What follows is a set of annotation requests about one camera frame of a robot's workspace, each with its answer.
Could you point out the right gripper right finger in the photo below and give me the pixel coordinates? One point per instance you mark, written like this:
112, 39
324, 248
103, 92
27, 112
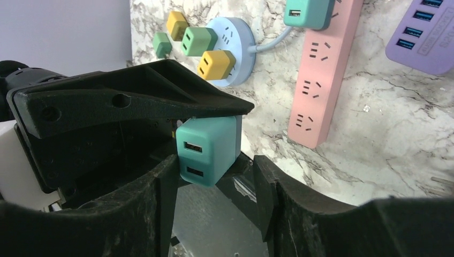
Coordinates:
296, 220

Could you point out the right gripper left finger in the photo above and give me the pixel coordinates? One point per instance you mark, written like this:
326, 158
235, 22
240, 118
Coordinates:
134, 220

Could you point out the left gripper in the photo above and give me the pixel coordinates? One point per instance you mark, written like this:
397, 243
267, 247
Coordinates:
72, 142

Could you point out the green usb charger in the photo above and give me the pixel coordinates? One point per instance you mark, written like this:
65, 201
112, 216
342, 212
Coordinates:
197, 40

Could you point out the yellow usb charger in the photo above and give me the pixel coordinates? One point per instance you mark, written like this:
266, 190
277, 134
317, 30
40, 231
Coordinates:
215, 64

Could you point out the teal usb charger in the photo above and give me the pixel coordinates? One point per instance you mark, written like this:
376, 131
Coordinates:
207, 148
312, 14

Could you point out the green charger left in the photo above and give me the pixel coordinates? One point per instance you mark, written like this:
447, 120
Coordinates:
161, 44

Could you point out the yellow charger left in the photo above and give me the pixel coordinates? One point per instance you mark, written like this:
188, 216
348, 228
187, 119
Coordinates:
176, 25

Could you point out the round blue power strip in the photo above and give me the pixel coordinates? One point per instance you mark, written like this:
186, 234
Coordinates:
235, 36

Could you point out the pink power strip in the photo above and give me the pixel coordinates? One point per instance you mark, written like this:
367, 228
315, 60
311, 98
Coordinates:
322, 67

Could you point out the purple power strip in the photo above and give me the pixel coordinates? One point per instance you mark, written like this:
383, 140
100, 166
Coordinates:
423, 40

